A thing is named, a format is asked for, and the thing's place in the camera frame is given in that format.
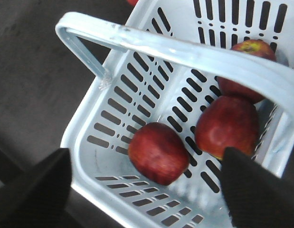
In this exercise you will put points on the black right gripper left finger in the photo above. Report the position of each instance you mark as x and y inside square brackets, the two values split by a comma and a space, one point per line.
[36, 199]

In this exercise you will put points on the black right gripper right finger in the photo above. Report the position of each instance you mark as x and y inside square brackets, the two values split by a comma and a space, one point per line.
[254, 196]

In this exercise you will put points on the light blue plastic basket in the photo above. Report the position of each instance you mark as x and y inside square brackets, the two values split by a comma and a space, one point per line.
[162, 66]

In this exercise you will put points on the black wooden fruit display table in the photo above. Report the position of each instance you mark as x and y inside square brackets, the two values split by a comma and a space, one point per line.
[41, 81]

